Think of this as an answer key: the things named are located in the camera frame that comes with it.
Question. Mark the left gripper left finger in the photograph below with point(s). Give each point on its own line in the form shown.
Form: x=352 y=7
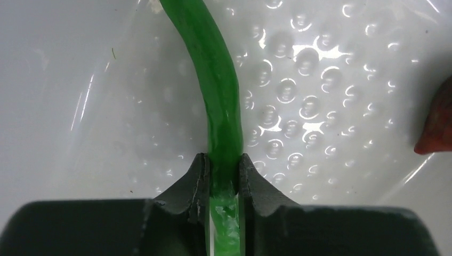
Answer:
x=179 y=215

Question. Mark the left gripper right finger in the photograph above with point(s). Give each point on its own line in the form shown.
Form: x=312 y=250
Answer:
x=262 y=211

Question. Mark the green chili pepper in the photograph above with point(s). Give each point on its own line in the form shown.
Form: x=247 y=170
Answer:
x=219 y=86

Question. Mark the white plastic basket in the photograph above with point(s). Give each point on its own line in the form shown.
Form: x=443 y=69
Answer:
x=99 y=99

